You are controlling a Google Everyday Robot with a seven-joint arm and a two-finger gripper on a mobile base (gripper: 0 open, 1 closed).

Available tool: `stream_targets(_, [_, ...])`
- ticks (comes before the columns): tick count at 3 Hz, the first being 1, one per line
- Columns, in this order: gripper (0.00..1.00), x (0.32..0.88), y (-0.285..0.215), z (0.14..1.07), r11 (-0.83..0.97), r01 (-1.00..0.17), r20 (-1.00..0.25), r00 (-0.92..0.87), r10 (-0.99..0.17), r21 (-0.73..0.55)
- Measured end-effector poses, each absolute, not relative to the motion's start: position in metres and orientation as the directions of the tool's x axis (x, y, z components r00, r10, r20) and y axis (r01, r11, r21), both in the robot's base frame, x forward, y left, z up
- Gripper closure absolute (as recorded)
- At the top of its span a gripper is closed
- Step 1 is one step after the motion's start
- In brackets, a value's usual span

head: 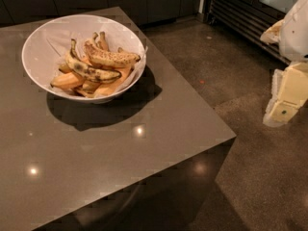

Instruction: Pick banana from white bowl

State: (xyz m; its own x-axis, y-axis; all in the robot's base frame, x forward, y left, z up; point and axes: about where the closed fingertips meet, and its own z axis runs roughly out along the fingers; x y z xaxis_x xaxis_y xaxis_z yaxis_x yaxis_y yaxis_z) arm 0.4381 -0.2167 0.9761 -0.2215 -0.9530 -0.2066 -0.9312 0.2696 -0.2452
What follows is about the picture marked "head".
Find dark bruised banana front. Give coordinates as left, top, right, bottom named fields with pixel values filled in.
left=65, top=38, right=122, bottom=83

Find metal vent grille appliance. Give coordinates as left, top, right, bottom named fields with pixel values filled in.
left=208, top=0, right=297, bottom=63

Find orange banana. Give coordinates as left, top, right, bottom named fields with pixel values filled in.
left=50, top=72, right=85, bottom=90
left=94, top=66, right=132, bottom=97

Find dark cabinet fronts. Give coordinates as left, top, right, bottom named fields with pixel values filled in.
left=0, top=0, right=200, bottom=25

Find white ceramic bowl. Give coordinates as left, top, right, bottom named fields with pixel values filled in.
left=21, top=14, right=146, bottom=104

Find banana behind top banana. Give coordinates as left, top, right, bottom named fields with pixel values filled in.
left=92, top=31, right=109, bottom=51

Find orange banana left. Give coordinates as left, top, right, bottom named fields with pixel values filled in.
left=50, top=72, right=85, bottom=90

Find white paper bowl liner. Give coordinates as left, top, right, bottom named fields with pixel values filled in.
left=47, top=19, right=146, bottom=99

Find spotted banana top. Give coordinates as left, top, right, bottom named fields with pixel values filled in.
left=84, top=40, right=141, bottom=67

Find orange banana right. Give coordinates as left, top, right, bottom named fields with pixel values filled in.
left=94, top=66, right=132, bottom=97

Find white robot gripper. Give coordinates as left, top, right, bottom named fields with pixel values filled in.
left=260, top=0, right=308, bottom=127

